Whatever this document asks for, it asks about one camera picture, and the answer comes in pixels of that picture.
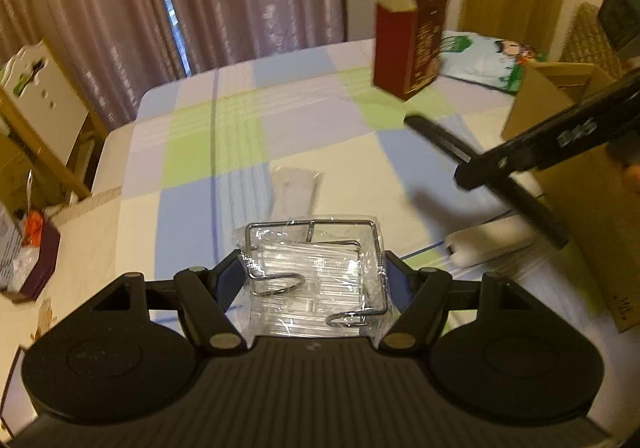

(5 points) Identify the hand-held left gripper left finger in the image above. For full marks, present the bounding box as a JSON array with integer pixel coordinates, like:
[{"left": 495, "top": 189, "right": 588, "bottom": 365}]
[{"left": 92, "top": 250, "right": 248, "bottom": 356}]

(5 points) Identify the dark red octagonal box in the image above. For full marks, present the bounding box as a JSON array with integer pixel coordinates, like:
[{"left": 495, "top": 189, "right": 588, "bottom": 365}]
[{"left": 0, "top": 220, "right": 62, "bottom": 303}]

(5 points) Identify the plaid cloth desktop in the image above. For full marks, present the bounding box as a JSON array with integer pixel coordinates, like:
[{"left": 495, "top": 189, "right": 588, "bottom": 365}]
[{"left": 90, "top": 38, "right": 621, "bottom": 344}]

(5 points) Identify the cream embroidered tablecloth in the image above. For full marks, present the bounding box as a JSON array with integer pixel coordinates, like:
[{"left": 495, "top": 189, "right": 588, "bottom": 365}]
[{"left": 0, "top": 188, "right": 122, "bottom": 429}]

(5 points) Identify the orange small item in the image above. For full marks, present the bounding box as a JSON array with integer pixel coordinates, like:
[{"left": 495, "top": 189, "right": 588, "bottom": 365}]
[{"left": 22, "top": 210, "right": 47, "bottom": 247}]

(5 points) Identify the black remote control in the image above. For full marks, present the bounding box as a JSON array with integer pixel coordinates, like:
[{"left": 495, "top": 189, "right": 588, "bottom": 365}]
[{"left": 404, "top": 115, "right": 571, "bottom": 249}]

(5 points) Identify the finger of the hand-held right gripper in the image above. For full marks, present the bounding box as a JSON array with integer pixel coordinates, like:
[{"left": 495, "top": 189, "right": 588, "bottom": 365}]
[{"left": 454, "top": 76, "right": 640, "bottom": 191}]

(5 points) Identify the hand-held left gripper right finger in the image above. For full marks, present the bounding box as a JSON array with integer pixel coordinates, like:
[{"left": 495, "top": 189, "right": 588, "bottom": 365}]
[{"left": 377, "top": 252, "right": 531, "bottom": 356}]

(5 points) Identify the clear packet with white item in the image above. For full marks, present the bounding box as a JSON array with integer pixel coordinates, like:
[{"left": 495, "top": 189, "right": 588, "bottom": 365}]
[{"left": 269, "top": 166, "right": 326, "bottom": 225}]

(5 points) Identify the dark red gift box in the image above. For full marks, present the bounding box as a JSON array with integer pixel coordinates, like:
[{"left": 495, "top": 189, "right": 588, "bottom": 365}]
[{"left": 372, "top": 0, "right": 449, "bottom": 102}]

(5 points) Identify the green white printed bag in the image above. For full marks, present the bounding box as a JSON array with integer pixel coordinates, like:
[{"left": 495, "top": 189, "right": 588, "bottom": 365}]
[{"left": 439, "top": 30, "right": 549, "bottom": 94}]

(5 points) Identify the white oblong case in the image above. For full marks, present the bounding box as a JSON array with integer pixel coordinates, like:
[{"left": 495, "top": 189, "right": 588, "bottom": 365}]
[{"left": 444, "top": 222, "right": 537, "bottom": 269}]

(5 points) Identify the clear packet with metal rack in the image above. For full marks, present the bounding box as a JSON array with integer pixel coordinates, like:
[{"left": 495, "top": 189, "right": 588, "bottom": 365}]
[{"left": 239, "top": 218, "right": 390, "bottom": 345}]

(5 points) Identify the white wooden chair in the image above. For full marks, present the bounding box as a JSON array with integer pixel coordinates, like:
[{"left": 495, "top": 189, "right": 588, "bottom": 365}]
[{"left": 0, "top": 38, "right": 107, "bottom": 205}]

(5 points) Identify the small brown cardboard box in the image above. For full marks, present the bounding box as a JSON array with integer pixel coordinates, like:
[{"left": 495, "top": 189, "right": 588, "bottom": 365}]
[{"left": 0, "top": 133, "right": 37, "bottom": 209}]

